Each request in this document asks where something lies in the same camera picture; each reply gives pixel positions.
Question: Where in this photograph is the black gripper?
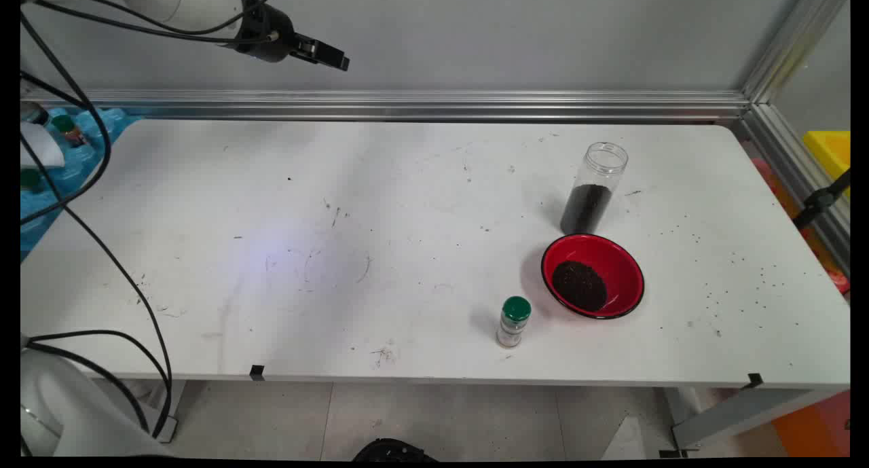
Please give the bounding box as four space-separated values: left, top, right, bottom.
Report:
234 0 351 73

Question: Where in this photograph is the clear jar with black grains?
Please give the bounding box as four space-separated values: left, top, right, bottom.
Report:
559 142 629 236

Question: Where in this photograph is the small green-capped bottle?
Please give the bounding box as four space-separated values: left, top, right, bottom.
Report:
52 114 87 149

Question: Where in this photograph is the blue plastic tray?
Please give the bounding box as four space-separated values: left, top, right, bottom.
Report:
20 107 145 259

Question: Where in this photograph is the white plastic bottle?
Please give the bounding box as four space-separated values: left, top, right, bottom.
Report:
20 105 67 171

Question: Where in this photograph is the green-capped spice bottle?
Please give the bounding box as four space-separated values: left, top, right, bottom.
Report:
496 296 533 349

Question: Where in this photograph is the pile of black grains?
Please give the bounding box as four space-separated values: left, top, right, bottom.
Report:
551 261 608 312

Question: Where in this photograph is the red bowl with black rim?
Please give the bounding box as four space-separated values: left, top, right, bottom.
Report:
540 234 646 320

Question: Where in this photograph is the black round object on floor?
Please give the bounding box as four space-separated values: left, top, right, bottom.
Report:
352 438 439 463

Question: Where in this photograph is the yellow plastic box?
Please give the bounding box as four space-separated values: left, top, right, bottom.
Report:
803 130 851 198

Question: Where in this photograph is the grey table leg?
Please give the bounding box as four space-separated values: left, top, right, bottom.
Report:
659 385 849 458

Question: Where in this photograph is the red orange bin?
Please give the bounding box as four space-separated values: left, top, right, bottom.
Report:
750 157 851 296

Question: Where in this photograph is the orange box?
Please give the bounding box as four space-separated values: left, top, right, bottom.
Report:
771 390 851 457

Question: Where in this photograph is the horizontal aluminium frame rail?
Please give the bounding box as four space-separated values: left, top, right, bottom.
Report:
20 90 752 124

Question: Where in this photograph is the long black cable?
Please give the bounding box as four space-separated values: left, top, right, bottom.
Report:
20 132 174 443

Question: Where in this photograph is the sloping aluminium side rail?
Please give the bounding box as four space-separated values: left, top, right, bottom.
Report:
737 103 851 275

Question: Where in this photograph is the upright aluminium frame post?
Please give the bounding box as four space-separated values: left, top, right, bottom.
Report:
741 0 851 105

